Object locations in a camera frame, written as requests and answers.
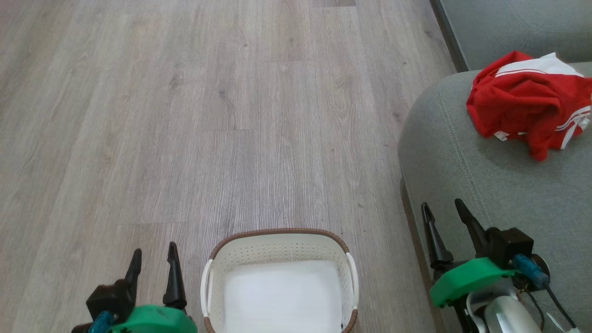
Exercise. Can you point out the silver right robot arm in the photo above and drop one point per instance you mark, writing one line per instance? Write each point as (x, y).
(506, 317)

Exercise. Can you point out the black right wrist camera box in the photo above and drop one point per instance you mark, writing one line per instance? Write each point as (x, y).
(508, 245)

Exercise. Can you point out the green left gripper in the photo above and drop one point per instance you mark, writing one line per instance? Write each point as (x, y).
(157, 321)

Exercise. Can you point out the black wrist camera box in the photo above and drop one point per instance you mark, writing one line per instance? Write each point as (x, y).
(108, 298)
(508, 245)

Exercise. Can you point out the white laundry basket brown rim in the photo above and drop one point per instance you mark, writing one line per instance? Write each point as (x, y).
(282, 296)

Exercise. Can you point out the grey fabric sofa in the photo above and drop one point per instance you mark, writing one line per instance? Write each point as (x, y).
(508, 194)

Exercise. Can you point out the red white garment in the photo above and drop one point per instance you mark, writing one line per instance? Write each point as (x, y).
(522, 101)

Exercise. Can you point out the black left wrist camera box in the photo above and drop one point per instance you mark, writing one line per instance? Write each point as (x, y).
(108, 298)

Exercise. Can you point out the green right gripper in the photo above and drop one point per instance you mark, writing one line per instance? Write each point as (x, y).
(467, 277)

